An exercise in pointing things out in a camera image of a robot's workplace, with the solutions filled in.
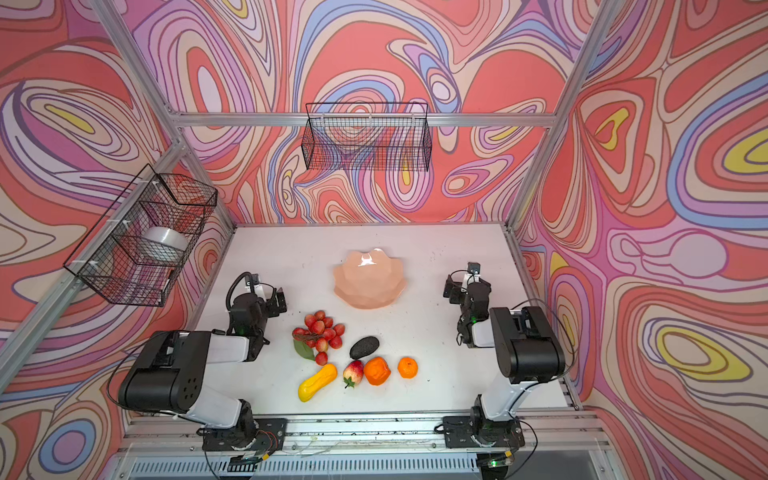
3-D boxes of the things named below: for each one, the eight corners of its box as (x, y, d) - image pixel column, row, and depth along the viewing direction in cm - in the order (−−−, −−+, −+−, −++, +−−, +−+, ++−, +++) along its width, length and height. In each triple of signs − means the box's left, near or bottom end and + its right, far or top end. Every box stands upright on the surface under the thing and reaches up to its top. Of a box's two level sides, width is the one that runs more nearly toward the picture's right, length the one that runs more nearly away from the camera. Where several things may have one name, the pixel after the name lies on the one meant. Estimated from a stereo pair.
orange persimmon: (371, 390, 81) (370, 385, 77) (362, 370, 85) (361, 363, 81) (391, 379, 83) (392, 373, 79) (382, 359, 87) (381, 353, 83)
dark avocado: (355, 365, 86) (354, 360, 83) (347, 353, 88) (346, 348, 85) (380, 347, 90) (380, 342, 87) (372, 336, 92) (371, 331, 89)
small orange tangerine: (398, 378, 83) (398, 375, 81) (398, 360, 87) (398, 357, 85) (418, 378, 83) (419, 375, 81) (417, 360, 87) (417, 357, 85)
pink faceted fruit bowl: (331, 311, 97) (329, 304, 94) (338, 257, 112) (337, 249, 108) (405, 311, 97) (405, 304, 94) (402, 257, 112) (403, 249, 108)
